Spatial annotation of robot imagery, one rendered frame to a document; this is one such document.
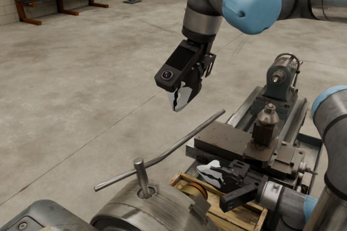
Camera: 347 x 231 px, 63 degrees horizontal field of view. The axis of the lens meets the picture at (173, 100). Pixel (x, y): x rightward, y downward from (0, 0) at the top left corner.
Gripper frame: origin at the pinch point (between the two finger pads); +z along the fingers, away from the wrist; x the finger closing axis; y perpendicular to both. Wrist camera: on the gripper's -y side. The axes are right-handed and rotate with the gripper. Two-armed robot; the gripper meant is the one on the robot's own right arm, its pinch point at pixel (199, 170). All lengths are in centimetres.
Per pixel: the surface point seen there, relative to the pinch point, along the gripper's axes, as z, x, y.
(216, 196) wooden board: -3.0, -19.2, 10.1
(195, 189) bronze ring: -4.3, 3.8, -11.0
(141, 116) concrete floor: 143, -106, 146
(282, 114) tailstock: -10, -17, 79
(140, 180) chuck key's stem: 0.3, 19.7, -28.3
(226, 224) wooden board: -10.9, -19.3, 0.7
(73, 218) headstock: 7.6, 16.1, -40.8
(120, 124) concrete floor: 152, -106, 120
